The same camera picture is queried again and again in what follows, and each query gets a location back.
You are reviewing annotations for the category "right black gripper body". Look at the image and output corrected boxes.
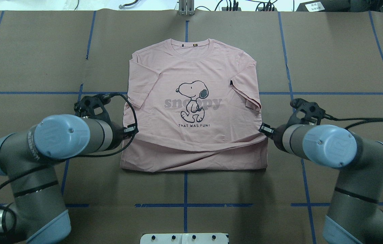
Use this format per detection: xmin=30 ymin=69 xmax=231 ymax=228
xmin=271 ymin=125 xmax=287 ymax=151

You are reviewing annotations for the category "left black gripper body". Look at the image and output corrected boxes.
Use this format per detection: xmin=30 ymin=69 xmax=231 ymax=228
xmin=110 ymin=123 xmax=125 ymax=149

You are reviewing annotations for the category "pink Snoopy t-shirt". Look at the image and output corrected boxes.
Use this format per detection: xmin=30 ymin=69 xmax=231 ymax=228
xmin=120 ymin=39 xmax=268 ymax=172

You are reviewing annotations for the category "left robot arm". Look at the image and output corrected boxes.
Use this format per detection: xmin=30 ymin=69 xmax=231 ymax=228
xmin=0 ymin=114 xmax=138 ymax=244

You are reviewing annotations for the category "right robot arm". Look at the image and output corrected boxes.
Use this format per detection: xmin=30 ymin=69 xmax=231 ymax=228
xmin=259 ymin=123 xmax=383 ymax=244

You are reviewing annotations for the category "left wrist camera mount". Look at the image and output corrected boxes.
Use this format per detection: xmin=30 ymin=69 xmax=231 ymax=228
xmin=73 ymin=93 xmax=113 ymax=123

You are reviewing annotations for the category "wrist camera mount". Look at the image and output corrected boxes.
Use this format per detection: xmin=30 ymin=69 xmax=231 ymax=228
xmin=287 ymin=98 xmax=326 ymax=127
xmin=73 ymin=93 xmax=113 ymax=123

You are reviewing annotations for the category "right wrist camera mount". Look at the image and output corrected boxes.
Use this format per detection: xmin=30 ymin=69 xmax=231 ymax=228
xmin=287 ymin=98 xmax=326 ymax=127

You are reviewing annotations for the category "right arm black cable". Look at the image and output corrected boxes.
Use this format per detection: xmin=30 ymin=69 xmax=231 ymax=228
xmin=323 ymin=114 xmax=383 ymax=131

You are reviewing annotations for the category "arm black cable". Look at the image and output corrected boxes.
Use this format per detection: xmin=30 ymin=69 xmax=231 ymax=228
xmin=0 ymin=93 xmax=140 ymax=238
xmin=323 ymin=114 xmax=383 ymax=131

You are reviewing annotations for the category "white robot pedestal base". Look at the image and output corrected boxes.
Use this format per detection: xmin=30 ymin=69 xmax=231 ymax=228
xmin=140 ymin=232 xmax=230 ymax=244

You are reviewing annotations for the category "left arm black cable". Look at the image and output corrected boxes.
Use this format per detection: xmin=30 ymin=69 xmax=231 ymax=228
xmin=0 ymin=93 xmax=140 ymax=238

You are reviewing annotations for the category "aluminium frame post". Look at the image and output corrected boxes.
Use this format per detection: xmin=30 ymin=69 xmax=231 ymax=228
xmin=177 ymin=0 xmax=195 ymax=16

